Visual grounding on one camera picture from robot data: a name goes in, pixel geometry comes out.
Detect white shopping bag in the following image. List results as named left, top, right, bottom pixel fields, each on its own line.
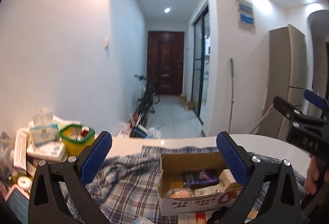
left=117, top=122, right=132, bottom=138

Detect beige refrigerator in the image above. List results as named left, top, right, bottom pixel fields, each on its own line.
left=258, top=24, right=307, bottom=141

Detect person's right hand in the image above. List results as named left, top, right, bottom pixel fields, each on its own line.
left=304, top=154, right=320, bottom=195

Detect red white box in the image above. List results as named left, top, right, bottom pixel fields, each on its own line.
left=178, top=211, right=214, bottom=224

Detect white round bottle cap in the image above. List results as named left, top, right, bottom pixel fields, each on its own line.
left=17, top=176, right=32, bottom=192

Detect pink framed teal tablet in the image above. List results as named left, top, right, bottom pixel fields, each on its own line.
left=5, top=185, right=30, bottom=224

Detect open cardboard box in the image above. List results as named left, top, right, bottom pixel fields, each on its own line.
left=157, top=152, right=243, bottom=217

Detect black bicycle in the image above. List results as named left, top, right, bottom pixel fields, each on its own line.
left=134, top=75, right=160, bottom=127

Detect blue plaid shirt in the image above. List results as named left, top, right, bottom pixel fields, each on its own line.
left=58, top=145, right=308, bottom=224

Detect white light switch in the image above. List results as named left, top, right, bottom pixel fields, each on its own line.
left=104, top=38, right=109, bottom=49

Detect white fuzzy sponge pad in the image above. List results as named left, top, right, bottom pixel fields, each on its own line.
left=193, top=184, right=225, bottom=197

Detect yellow bin with green rim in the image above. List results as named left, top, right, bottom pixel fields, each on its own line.
left=59, top=124, right=95, bottom=156

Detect bagged round bread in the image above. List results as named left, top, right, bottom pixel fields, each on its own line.
left=166, top=188, right=195, bottom=199

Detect tissue pack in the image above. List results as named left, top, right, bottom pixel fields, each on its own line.
left=29, top=108, right=59, bottom=147

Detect wall electrical panel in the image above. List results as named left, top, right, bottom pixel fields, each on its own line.
left=235, top=0, right=256, bottom=32

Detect black framed glass door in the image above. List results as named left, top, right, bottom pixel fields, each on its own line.
left=191, top=5, right=209, bottom=122

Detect white blue mask box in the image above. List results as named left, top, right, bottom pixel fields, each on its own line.
left=26, top=141, right=66, bottom=162

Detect brown boxes by door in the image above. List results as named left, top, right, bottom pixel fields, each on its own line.
left=180, top=94, right=195, bottom=110

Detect long white medicine box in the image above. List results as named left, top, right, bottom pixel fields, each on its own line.
left=13, top=130, right=27, bottom=171

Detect dark red entrance door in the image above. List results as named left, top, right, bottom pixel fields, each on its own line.
left=147, top=31, right=185, bottom=96

